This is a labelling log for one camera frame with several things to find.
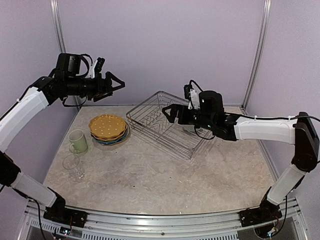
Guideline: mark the aluminium corner post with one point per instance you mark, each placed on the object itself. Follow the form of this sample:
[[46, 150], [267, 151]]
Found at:
[[258, 53], [58, 25]]

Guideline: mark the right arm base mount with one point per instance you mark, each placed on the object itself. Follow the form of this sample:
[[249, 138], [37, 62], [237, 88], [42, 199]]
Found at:
[[259, 215]]

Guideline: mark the cream bird pattern plate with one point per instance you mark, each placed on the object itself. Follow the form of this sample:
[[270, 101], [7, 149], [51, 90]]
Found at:
[[128, 134]]

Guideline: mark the right aluminium corner post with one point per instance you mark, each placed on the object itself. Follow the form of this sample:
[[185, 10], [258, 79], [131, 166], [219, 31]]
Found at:
[[258, 53]]

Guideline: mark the left aluminium corner post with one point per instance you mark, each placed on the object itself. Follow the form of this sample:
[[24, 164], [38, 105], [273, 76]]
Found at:
[[58, 25]]

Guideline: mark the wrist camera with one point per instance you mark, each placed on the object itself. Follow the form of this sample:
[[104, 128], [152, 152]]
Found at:
[[95, 68], [192, 95]]

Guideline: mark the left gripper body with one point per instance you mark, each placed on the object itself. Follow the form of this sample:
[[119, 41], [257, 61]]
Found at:
[[94, 89]]

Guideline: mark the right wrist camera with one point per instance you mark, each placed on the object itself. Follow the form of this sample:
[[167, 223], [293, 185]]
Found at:
[[192, 95]]

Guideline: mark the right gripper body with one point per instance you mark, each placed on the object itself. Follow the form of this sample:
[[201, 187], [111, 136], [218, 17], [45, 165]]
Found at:
[[203, 120]]

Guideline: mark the yellow polka dot plate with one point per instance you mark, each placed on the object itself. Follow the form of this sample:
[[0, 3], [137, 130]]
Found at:
[[110, 139], [107, 125]]

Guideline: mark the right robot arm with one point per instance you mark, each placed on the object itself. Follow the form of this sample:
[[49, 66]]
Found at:
[[208, 113]]

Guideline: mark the metal wire dish rack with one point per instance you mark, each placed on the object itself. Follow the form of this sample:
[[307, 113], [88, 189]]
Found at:
[[149, 121]]

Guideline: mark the blue polka dot plate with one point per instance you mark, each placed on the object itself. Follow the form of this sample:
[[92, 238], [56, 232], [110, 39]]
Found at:
[[113, 142]]

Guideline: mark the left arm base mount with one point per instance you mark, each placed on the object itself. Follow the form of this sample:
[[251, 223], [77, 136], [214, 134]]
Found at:
[[70, 217]]

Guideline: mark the pale green mug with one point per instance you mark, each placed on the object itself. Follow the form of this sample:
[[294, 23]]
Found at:
[[78, 142]]

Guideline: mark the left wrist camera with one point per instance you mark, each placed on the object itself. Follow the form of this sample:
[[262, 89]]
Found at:
[[95, 68]]

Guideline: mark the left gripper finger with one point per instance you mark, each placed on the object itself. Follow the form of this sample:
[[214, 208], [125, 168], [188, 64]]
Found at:
[[101, 96], [110, 78]]

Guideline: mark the clear glass cup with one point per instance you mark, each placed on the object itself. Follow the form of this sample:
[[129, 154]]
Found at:
[[74, 166]]

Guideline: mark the aluminium front rail frame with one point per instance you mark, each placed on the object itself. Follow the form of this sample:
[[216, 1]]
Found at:
[[103, 225]]

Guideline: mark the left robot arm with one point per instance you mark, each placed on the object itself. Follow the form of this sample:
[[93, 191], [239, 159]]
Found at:
[[72, 76]]

